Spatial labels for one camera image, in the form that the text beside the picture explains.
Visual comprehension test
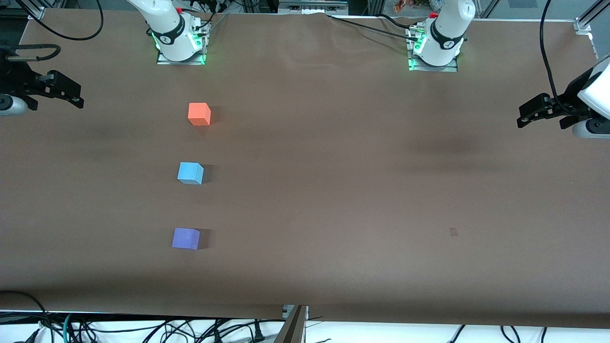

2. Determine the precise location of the blue foam block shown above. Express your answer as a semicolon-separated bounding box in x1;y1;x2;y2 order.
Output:
177;161;205;186

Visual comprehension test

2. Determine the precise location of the orange foam block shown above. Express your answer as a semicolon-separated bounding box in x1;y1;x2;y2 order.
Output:
188;102;212;126

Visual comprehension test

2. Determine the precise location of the purple foam block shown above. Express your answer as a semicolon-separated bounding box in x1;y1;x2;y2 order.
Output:
172;227;202;251

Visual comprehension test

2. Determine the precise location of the brown paper table cover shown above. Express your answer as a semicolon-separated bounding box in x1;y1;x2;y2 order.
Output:
0;9;610;329

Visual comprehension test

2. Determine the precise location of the grey device with ports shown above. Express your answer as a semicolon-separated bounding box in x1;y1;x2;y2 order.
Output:
279;0;348;15

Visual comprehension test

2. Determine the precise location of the aluminium profile bar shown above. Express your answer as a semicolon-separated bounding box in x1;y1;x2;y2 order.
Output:
275;305;308;343

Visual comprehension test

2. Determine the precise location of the thin black base cable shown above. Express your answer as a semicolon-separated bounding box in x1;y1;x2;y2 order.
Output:
325;13;420;38
376;13;427;29
183;0;229;34

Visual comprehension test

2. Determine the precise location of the black looped floor cable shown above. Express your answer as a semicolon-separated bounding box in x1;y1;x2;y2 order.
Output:
0;290;51;343

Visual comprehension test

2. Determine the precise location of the tangled black cable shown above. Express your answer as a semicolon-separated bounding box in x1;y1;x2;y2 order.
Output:
71;317;286;343

